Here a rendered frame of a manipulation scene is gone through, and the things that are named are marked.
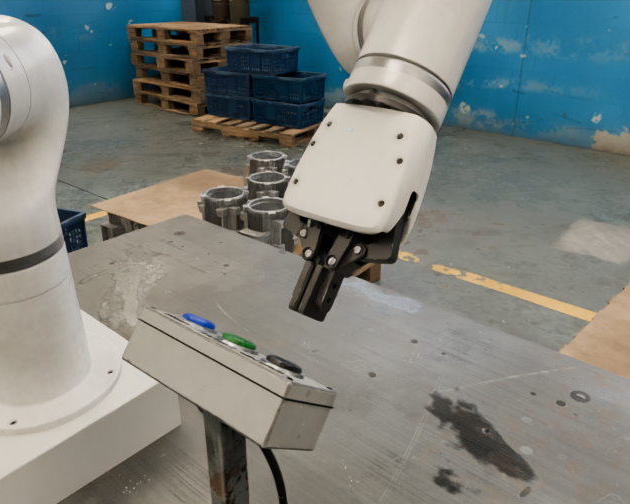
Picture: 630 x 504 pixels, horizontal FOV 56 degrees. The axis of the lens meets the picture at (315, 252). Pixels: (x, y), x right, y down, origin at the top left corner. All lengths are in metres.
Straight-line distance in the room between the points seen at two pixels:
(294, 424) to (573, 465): 0.46
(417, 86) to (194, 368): 0.27
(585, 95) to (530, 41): 0.68
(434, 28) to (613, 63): 5.19
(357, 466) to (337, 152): 0.43
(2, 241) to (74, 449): 0.25
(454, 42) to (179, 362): 0.33
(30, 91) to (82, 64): 7.01
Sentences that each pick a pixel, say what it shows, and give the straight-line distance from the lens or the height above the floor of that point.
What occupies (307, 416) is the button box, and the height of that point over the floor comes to 1.04.
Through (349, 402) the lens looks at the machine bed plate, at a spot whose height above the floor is 0.80.
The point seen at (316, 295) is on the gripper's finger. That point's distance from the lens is 0.46.
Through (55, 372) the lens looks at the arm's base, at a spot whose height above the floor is 0.93.
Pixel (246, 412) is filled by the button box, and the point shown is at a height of 1.06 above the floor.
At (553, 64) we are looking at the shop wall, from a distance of 5.81.
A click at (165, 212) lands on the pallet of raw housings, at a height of 0.35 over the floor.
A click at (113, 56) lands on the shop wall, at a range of 7.88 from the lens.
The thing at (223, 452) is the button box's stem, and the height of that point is 0.98.
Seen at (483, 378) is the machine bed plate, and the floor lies 0.80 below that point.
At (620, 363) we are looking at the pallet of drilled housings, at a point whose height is 0.15.
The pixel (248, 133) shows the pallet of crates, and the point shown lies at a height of 0.07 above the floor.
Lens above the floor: 1.34
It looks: 25 degrees down
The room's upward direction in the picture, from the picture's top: straight up
